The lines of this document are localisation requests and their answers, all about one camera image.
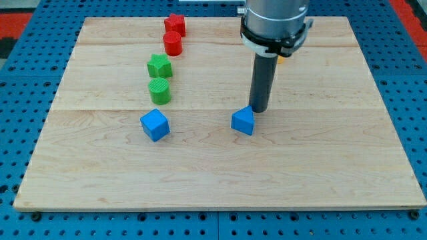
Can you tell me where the red star block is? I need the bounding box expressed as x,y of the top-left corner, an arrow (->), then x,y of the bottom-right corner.
163,13 -> 186,37

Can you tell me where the green cylinder block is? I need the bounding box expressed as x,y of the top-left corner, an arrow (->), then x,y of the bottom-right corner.
148,77 -> 171,105

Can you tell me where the yellow block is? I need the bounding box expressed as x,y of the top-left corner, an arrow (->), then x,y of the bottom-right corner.
278,56 -> 286,64

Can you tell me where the blue triangle block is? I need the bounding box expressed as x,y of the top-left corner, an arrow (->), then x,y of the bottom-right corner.
231,106 -> 255,135

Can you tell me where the blue cube block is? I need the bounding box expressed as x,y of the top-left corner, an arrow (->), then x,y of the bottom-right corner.
140,109 -> 170,142

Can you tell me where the wooden board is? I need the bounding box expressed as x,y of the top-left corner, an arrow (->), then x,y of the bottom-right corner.
14,17 -> 426,212

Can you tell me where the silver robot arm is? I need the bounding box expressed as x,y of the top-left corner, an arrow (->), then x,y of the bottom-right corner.
240,0 -> 314,113

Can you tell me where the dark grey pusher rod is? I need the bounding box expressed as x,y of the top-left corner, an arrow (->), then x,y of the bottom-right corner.
248,54 -> 278,113

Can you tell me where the green star block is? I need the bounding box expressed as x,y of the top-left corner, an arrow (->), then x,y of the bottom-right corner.
147,53 -> 173,78

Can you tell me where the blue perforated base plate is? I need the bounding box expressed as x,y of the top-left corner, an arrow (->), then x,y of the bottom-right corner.
1,0 -> 426,239

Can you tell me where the red cylinder block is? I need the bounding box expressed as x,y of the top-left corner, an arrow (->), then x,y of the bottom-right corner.
163,31 -> 183,56

